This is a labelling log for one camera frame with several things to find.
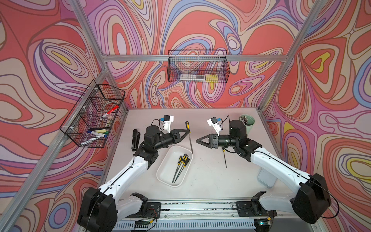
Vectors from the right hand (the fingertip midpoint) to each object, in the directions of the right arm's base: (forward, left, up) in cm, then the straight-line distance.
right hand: (198, 145), depth 70 cm
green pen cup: (+24, -38, -14) cm, 47 cm away
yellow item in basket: (+44, -12, +9) cm, 46 cm away
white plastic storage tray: (+3, +19, -24) cm, 31 cm away
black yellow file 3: (-3, +10, -24) cm, 27 cm away
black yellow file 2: (+1, +12, -24) cm, 27 cm away
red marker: (+20, +45, +8) cm, 50 cm away
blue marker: (+6, +50, +5) cm, 51 cm away
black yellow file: (+9, +5, +5) cm, 11 cm away
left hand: (+5, +4, +3) cm, 7 cm away
